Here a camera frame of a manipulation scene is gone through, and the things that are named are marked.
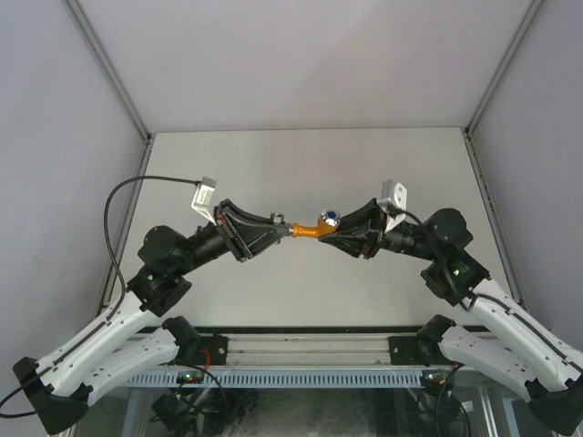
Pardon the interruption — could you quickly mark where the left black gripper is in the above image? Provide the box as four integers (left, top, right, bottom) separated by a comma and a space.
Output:
174, 199, 289, 277

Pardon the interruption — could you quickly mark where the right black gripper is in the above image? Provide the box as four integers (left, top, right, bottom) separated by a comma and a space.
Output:
320, 198, 439, 261

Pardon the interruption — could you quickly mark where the right black camera cable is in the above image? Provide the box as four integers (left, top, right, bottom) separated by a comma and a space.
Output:
386, 207, 479, 313

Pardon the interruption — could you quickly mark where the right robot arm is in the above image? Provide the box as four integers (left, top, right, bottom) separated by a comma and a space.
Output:
317, 199, 582, 436

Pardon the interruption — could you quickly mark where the slotted grey cable duct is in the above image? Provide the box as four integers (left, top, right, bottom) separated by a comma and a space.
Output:
121, 368, 424, 389

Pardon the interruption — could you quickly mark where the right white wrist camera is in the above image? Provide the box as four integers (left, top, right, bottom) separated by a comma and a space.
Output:
377, 180, 408, 233

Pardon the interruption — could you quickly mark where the left black camera cable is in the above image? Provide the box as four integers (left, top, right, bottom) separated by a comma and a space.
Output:
103, 176, 201, 315

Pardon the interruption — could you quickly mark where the aluminium frame post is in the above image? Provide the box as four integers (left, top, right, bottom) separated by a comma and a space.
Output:
61, 0, 154, 143
463, 0, 546, 137

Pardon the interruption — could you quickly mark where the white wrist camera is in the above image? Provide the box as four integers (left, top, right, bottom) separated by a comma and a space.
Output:
377, 180, 408, 233
191, 177, 217, 224

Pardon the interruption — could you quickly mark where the left aluminium frame post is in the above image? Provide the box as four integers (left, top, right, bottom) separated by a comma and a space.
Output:
61, 0, 154, 143

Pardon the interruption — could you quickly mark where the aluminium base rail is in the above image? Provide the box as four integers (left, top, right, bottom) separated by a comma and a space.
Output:
108, 330, 561, 370

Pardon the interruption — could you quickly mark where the black camera cable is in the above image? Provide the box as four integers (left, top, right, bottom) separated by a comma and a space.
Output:
386, 207, 479, 313
103, 176, 201, 315

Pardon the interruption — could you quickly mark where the orange plastic water faucet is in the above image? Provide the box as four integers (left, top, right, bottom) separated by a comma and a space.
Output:
291, 209, 341, 239

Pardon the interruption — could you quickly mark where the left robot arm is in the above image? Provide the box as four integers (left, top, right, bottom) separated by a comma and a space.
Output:
13, 199, 293, 435

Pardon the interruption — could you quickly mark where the metal tee pipe fitting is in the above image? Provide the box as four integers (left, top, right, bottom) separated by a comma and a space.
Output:
270, 212, 293, 237

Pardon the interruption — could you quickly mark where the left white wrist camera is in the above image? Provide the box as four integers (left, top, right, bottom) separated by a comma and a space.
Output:
191, 177, 217, 224

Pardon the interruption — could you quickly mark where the right aluminium frame post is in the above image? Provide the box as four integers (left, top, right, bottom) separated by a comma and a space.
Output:
463, 0, 546, 137

